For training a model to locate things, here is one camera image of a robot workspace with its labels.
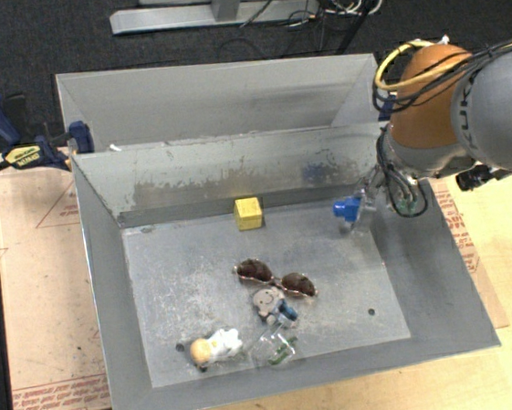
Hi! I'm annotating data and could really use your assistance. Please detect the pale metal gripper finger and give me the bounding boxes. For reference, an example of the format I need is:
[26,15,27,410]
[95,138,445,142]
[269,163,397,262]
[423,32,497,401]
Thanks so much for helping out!
[341,207,374,237]
[348,187,371,212]

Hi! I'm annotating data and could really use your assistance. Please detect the white toy figure beige head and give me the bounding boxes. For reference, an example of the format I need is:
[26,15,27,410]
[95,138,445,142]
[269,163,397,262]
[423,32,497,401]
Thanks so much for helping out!
[186,325,246,374]

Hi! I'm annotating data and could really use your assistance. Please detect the small blue plastic block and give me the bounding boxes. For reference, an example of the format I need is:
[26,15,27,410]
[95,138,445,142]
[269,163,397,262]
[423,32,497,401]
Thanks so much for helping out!
[331,195,363,225]

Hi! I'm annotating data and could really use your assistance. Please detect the brown sunglasses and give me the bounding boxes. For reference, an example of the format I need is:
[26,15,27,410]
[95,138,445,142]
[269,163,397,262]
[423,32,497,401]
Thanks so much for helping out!
[232,251,319,307]

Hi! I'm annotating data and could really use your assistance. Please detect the yellow cube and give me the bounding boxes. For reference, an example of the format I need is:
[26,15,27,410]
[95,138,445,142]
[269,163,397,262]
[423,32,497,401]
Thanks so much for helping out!
[232,195,266,233]

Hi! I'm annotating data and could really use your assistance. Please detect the black cylinder on white bracket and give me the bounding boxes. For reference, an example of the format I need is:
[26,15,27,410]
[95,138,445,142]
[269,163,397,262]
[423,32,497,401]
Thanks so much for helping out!
[435,159,512,196]

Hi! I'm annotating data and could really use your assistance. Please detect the grey metal bin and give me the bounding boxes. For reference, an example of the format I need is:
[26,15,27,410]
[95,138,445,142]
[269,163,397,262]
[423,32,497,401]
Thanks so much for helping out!
[55,26,507,410]

